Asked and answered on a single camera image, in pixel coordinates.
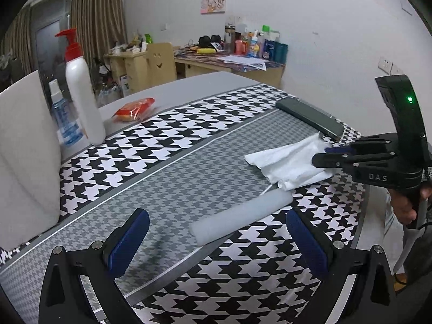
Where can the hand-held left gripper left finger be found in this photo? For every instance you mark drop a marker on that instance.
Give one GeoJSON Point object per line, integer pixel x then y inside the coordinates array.
{"type": "Point", "coordinates": [128, 243]}

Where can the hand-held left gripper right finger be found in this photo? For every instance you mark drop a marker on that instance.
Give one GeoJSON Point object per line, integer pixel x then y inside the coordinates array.
{"type": "Point", "coordinates": [308, 243]}

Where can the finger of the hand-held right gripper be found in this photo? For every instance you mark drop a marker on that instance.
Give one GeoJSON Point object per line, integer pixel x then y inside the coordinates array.
{"type": "Point", "coordinates": [337, 149]}
{"type": "Point", "coordinates": [337, 160]}

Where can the white tissue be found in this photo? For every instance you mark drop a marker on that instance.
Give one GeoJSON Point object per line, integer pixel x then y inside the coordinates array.
{"type": "Point", "coordinates": [290, 162]}

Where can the grey towel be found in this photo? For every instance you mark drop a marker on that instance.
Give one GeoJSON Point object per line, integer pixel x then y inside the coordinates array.
{"type": "Point", "coordinates": [236, 216]}

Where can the white foam box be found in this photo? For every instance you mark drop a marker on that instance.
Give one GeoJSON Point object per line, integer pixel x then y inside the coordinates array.
{"type": "Point", "coordinates": [23, 162]}

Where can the person's right hand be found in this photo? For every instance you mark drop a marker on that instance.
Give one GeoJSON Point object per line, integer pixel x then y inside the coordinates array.
{"type": "Point", "coordinates": [401, 206]}

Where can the dark flat phone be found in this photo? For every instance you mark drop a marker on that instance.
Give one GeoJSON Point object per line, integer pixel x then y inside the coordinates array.
{"type": "Point", "coordinates": [310, 116]}

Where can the black white houndstooth tablecloth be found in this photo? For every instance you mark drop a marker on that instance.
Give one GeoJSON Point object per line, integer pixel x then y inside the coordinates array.
{"type": "Point", "coordinates": [189, 162]}

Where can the person's dark clothing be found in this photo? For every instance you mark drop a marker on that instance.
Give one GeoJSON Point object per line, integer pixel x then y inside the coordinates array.
{"type": "Point", "coordinates": [422, 253]}

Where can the loose papers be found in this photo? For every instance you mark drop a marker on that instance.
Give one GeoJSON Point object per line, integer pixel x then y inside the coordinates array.
{"type": "Point", "coordinates": [241, 61]}

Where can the white bottle green cap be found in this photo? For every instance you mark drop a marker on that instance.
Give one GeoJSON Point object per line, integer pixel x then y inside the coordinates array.
{"type": "Point", "coordinates": [263, 42]}

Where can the orange label bottle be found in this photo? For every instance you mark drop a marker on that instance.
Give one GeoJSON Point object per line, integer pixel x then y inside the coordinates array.
{"type": "Point", "coordinates": [253, 44]}

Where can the red snack packet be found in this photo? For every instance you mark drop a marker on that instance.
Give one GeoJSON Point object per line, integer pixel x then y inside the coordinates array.
{"type": "Point", "coordinates": [133, 108]}

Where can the clear bottle blue label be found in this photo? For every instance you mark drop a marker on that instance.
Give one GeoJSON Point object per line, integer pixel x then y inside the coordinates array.
{"type": "Point", "coordinates": [65, 118]}

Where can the white bottle red pump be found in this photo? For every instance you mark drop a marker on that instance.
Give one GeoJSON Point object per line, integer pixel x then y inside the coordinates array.
{"type": "Point", "coordinates": [84, 101]}

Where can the dark water bottle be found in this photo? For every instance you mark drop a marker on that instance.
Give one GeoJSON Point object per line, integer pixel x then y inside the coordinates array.
{"type": "Point", "coordinates": [229, 38]}

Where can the white blue carton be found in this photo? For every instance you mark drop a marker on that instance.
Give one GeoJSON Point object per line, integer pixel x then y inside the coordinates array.
{"type": "Point", "coordinates": [125, 84]}

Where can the yellow foam net sleeve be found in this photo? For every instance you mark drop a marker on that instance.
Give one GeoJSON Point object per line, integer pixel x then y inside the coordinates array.
{"type": "Point", "coordinates": [206, 51]}

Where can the wooden chair with smiley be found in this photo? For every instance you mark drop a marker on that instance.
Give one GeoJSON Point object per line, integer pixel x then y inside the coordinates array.
{"type": "Point", "coordinates": [158, 60]}

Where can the glass balcony door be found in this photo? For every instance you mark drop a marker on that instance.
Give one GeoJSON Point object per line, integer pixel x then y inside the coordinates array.
{"type": "Point", "coordinates": [50, 44]}

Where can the brown curtain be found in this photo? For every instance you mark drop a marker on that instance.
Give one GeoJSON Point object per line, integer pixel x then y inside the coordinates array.
{"type": "Point", "coordinates": [18, 33]}
{"type": "Point", "coordinates": [98, 17]}

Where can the white wall socket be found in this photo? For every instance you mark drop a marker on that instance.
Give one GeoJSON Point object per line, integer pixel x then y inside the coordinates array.
{"type": "Point", "coordinates": [233, 19]}
{"type": "Point", "coordinates": [385, 65]}

